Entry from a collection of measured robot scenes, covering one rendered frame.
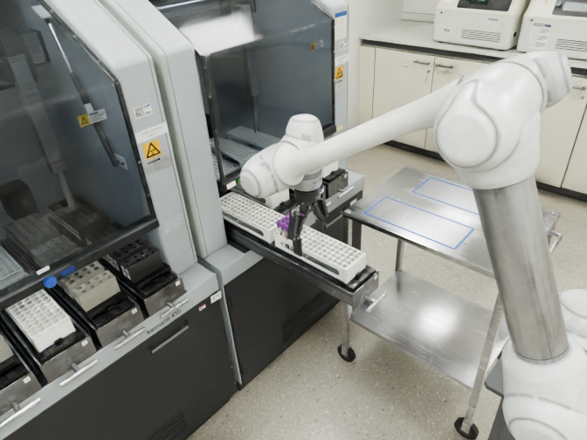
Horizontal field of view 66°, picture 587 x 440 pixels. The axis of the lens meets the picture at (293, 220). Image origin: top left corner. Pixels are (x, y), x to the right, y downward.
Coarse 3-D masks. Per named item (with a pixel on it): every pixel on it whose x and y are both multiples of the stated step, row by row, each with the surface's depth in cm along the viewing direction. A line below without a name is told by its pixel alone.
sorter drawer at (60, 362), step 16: (16, 336) 124; (80, 336) 121; (32, 352) 119; (48, 352) 117; (64, 352) 118; (80, 352) 122; (96, 352) 126; (48, 368) 117; (64, 368) 120; (80, 368) 120; (64, 384) 117
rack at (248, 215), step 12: (228, 204) 165; (240, 204) 164; (252, 204) 164; (228, 216) 165; (240, 216) 157; (252, 216) 157; (264, 216) 156; (276, 216) 155; (252, 228) 160; (264, 228) 150; (276, 228) 150
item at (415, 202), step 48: (384, 192) 173; (432, 192) 171; (432, 240) 147; (480, 240) 145; (384, 288) 207; (432, 288) 205; (384, 336) 184; (432, 336) 182; (480, 336) 181; (480, 384) 156
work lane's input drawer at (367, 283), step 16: (224, 224) 164; (240, 240) 160; (256, 240) 155; (272, 256) 150; (288, 256) 146; (304, 272) 142; (320, 272) 138; (368, 272) 136; (320, 288) 140; (336, 288) 134; (352, 288) 131; (368, 288) 136; (352, 304) 132
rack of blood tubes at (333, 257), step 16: (288, 240) 143; (304, 240) 143; (320, 240) 143; (336, 240) 142; (304, 256) 143; (320, 256) 136; (336, 256) 136; (352, 256) 135; (336, 272) 138; (352, 272) 133
